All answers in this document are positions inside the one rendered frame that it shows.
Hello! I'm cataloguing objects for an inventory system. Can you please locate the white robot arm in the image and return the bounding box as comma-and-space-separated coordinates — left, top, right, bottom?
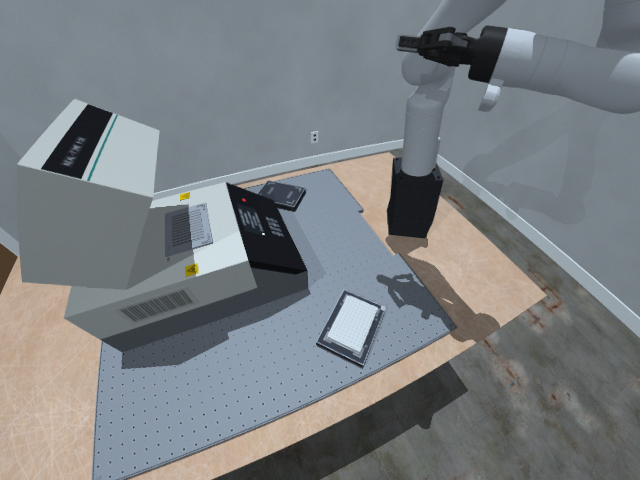
401, 0, 640, 176

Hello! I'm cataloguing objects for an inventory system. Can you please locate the white lab instrument with lid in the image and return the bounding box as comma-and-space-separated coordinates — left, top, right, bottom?
17, 99, 308, 352

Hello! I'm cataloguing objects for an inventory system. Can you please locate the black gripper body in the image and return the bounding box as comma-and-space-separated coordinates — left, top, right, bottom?
438, 25, 508, 83

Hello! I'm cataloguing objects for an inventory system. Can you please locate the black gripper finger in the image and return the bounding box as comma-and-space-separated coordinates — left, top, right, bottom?
395, 27, 468, 63
398, 50, 460, 67

